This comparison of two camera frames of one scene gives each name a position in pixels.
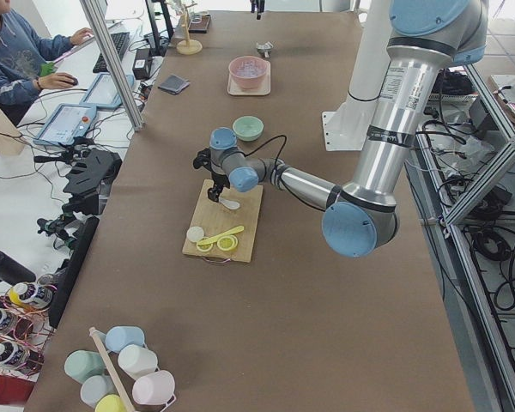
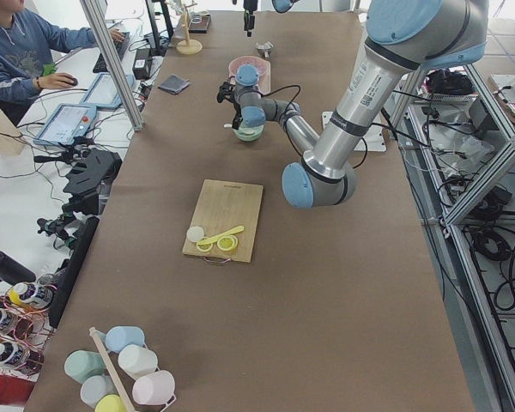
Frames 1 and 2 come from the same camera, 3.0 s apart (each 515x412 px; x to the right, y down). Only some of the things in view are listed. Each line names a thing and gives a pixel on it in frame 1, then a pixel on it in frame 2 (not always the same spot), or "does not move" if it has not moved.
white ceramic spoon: x=229 y=204 → x=246 y=131
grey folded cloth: x=173 y=84 does not move
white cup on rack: x=136 y=360 does not move
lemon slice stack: x=227 y=243 does not move
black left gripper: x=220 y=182 → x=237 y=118
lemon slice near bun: x=204 y=247 does not move
